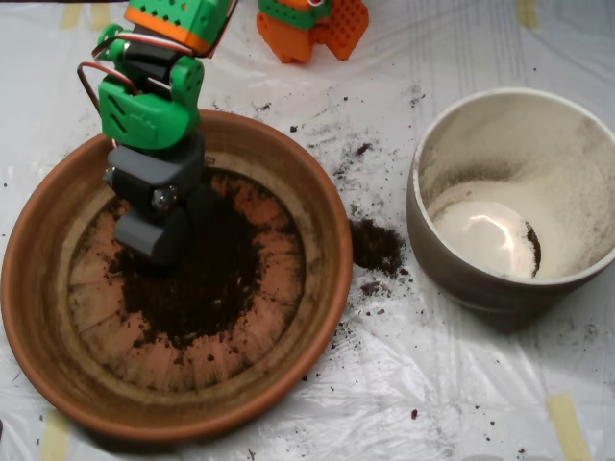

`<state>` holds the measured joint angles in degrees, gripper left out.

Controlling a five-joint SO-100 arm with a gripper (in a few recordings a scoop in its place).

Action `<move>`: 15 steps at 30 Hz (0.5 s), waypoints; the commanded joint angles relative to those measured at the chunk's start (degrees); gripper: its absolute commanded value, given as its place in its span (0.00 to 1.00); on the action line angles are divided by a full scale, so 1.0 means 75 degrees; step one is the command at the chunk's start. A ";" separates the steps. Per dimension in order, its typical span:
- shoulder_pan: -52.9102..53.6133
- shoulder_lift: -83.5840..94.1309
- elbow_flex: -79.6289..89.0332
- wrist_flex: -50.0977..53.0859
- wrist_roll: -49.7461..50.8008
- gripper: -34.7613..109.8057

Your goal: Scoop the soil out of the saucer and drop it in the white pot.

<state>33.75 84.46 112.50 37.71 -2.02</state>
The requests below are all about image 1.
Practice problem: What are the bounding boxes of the white ceramic pot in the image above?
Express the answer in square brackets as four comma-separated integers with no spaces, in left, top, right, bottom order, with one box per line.
[406,85,615,332]

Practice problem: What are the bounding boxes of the orange and green robot base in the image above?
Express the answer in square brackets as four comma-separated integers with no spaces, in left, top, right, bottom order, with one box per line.
[256,0,370,64]

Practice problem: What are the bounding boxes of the spilled dark soil pile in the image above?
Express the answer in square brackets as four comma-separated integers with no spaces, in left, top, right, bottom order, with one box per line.
[350,218,407,278]

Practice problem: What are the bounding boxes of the beige masking tape strip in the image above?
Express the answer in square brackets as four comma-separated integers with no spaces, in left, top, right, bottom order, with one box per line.
[546,392,591,461]
[516,0,539,28]
[40,410,71,461]
[90,3,112,33]
[60,3,83,30]

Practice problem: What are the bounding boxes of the clear plastic sheet cover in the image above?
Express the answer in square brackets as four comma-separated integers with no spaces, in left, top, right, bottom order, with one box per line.
[0,0,615,461]

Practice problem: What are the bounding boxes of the terracotta clay saucer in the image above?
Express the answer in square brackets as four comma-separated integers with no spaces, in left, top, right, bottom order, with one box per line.
[0,109,356,443]

